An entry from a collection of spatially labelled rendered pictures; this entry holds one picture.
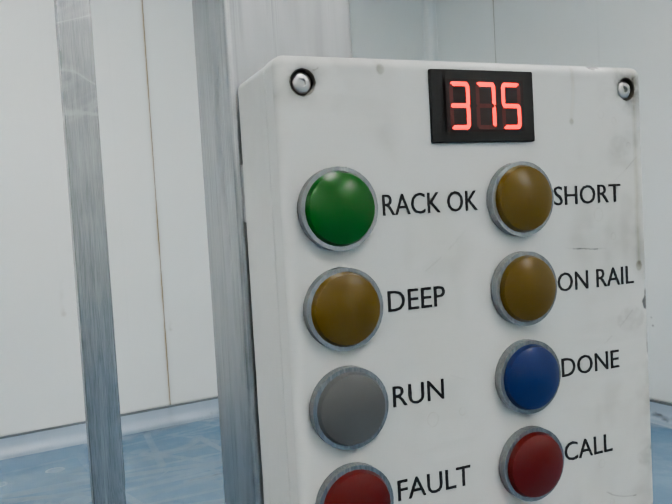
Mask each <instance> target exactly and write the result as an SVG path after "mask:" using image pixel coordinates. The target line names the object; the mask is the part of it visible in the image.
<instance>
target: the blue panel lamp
mask: <svg viewBox="0 0 672 504"><path fill-rule="evenodd" d="M558 384H559V367H558V364H557V361H556V359H555V357H554V356H553V355H552V353H551V352H550V351H549V350H547V349H546V348H545V347H543V346H541V345H538V344H529V345H525V346H523V347H521V348H519V349H518V350H517V351H516V352H515V353H514V354H513V355H512V356H511V358H510V360H509V361H508V363H507V366H506V369H505V373H504V387H505V391H506V394H507V396H508V398H509V400H510V401H511V402H512V404H513V405H515V406H516V407H517V408H520V409H522V410H534V409H538V408H541V407H543V406H544V405H546V404H547V403H548V402H549V401H550V400H551V399H552V398H553V396H554V394H555V392H556V390H557V387H558Z"/></svg>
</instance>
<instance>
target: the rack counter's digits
mask: <svg viewBox="0 0 672 504"><path fill-rule="evenodd" d="M445 83H446V104H447V125H448V132H479V131H525V127H524V103H523V81H515V80H477V79H445Z"/></svg>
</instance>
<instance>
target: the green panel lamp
mask: <svg viewBox="0 0 672 504"><path fill-rule="evenodd" d="M305 213H306V219H307V222H308V225H309V227H310V228H311V230H312V232H313V233H314V234H315V235H316V236H317V238H319V239H320V240H321V241H323V242H325V243H327V244H329V245H332V246H339V247H343V246H348V245H351V244H354V243H356V242H357V241H359V240H360V239H361V238H362V237H363V236H364V235H365V234H366V233H367V231H368V230H369V228H370V227H371V224H372V222H373V219H374V214H375V205H374V199H373V196H372V193H371V191H370V189H369V188H368V186H367V185H366V184H365V183H364V181H363V180H361V179H360V178H359V177H358V176H356V175H354V174H352V173H350V172H346V171H332V172H329V173H326V174H324V175H323V176H321V177H319V178H318V179H317V180H316V181H315V182H314V183H313V185H312V186H311V188H310V190H309V192H308V194H307V198H306V202H305Z"/></svg>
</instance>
